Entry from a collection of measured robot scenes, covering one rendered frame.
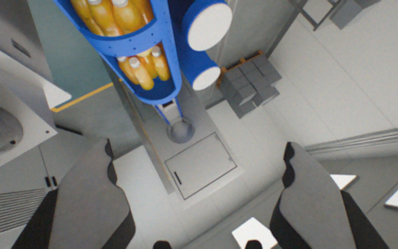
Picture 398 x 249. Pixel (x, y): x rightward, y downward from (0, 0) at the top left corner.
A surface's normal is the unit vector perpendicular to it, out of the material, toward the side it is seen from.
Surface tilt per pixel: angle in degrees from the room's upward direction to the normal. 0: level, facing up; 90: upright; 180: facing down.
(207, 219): 90
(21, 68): 0
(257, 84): 90
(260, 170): 90
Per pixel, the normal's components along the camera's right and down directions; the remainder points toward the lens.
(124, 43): 0.22, 0.94
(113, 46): -0.02, 0.97
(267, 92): 0.06, -0.28
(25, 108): 0.34, 0.43
